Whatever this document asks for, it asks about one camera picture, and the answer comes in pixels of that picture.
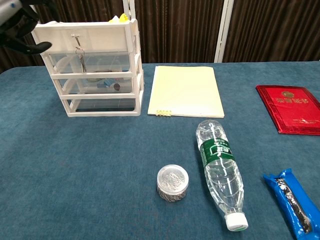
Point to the white aluminium frame post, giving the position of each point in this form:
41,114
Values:
223,30
128,8

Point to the yellow rubber duck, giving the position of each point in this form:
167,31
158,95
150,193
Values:
123,18

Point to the blue snack packet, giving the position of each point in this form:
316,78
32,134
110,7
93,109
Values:
280,187

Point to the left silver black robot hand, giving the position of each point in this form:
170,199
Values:
7,10

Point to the pale yellow paper folder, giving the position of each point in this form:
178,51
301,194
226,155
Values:
185,92

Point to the metal keys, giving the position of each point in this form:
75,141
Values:
82,61

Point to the red certificate book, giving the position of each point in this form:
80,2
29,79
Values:
292,110

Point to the clear plastic drawer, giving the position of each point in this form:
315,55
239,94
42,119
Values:
105,105
80,86
110,62

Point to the clear water bottle green label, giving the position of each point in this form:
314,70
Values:
220,170

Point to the blue felt table cover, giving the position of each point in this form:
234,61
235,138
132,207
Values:
75,162

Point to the white plastic drawer organizer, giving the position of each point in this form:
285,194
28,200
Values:
105,37

